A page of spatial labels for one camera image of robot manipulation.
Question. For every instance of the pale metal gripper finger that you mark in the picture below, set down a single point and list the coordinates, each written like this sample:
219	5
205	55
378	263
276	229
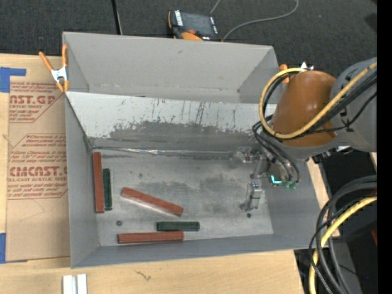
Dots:
247	157
253	196

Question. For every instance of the dark green flat block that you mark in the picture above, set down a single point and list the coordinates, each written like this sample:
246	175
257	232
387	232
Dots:
177	226
107	190

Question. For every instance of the red-brown flat block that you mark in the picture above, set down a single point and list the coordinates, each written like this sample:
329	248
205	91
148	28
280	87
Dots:
98	182
151	201
150	237

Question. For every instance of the brown cardboard board red print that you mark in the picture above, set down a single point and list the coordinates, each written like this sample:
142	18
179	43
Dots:
33	219

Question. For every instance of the grey metal bin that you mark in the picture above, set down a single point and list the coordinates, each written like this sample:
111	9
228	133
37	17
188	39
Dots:
171	176

